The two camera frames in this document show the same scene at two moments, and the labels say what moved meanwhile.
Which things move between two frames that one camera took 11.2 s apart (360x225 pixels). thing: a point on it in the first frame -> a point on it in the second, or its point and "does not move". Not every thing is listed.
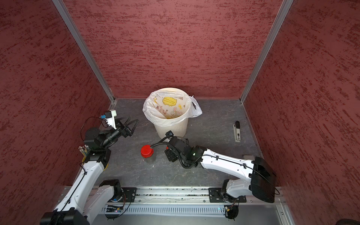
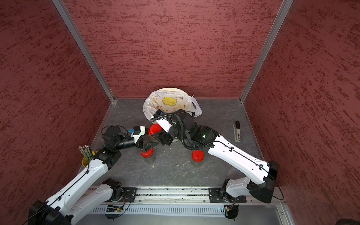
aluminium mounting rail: x=188 y=195 does not move
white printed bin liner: x=168 y=108 does not move
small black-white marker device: x=237 y=131 does not move
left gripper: x=127 y=131 -> x=146 y=146
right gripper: x=169 y=153 -> x=165 y=137
